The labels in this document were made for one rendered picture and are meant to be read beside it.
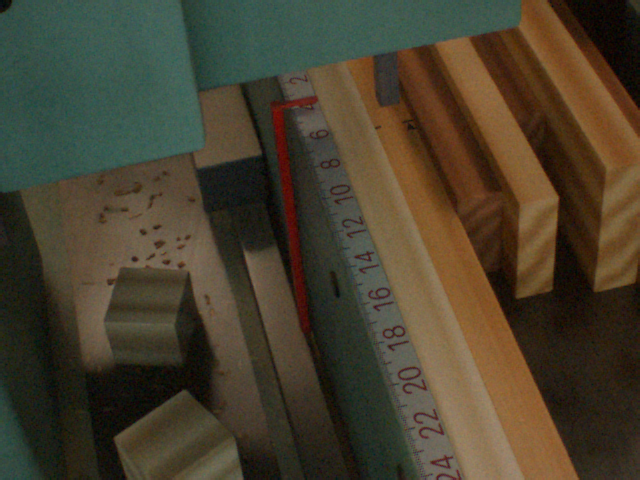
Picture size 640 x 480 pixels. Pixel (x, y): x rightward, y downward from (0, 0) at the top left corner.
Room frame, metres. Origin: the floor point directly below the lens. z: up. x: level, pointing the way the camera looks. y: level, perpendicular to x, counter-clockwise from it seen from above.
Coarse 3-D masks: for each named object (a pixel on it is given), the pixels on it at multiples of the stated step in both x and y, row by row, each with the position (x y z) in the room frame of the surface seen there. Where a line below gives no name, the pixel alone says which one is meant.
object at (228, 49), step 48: (192, 0) 0.40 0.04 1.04; (240, 0) 0.40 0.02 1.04; (288, 0) 0.40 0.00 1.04; (336, 0) 0.41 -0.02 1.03; (384, 0) 0.41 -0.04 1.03; (432, 0) 0.41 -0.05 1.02; (480, 0) 0.42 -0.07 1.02; (192, 48) 0.40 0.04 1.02; (240, 48) 0.40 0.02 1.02; (288, 48) 0.40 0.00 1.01; (336, 48) 0.41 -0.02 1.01; (384, 48) 0.41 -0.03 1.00
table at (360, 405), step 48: (576, 288) 0.37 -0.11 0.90; (624, 288) 0.36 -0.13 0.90; (336, 336) 0.37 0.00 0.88; (528, 336) 0.34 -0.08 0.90; (576, 336) 0.34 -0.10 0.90; (624, 336) 0.34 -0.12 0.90; (576, 384) 0.31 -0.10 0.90; (624, 384) 0.31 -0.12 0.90; (576, 432) 0.29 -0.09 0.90; (624, 432) 0.29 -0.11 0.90
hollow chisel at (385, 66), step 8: (376, 56) 0.44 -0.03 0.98; (384, 56) 0.44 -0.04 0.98; (392, 56) 0.44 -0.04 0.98; (376, 64) 0.44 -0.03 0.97; (384, 64) 0.44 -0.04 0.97; (392, 64) 0.44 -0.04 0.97; (376, 72) 0.44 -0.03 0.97; (384, 72) 0.44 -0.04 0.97; (392, 72) 0.44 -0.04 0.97; (376, 80) 0.44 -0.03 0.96; (384, 80) 0.44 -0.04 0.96; (392, 80) 0.44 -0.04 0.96; (376, 88) 0.45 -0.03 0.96; (384, 88) 0.44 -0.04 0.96; (392, 88) 0.44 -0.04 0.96; (376, 96) 0.45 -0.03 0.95; (384, 96) 0.44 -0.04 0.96; (392, 96) 0.44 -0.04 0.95; (384, 104) 0.44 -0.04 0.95; (392, 104) 0.44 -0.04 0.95
